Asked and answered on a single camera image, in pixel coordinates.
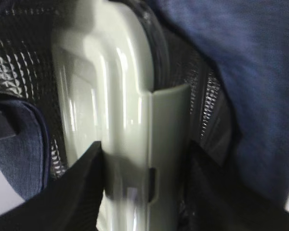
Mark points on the glass container green lid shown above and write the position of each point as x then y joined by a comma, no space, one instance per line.
111,62

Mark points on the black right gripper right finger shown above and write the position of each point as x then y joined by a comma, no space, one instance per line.
216,201

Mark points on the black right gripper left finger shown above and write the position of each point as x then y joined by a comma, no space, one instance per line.
70,204

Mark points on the dark navy lunch bag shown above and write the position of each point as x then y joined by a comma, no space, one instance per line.
248,40

